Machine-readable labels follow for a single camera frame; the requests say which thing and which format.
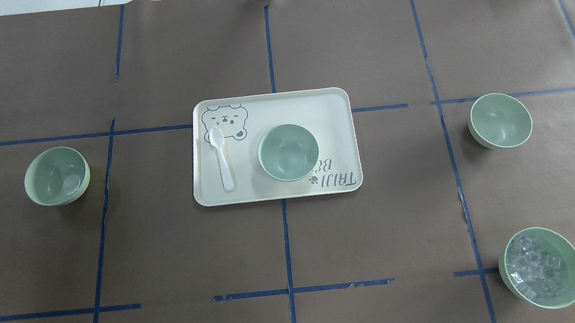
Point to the green bowl robot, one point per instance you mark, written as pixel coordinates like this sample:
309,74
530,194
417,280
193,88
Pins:
57,177
499,121

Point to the green bowl on tray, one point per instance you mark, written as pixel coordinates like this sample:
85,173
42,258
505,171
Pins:
288,152

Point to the cream bear print tray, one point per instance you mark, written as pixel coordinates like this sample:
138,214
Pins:
325,112

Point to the white plastic spoon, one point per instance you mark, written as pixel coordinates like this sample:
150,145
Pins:
216,139

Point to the green bowl with ice cubes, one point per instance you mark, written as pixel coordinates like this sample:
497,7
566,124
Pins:
538,266

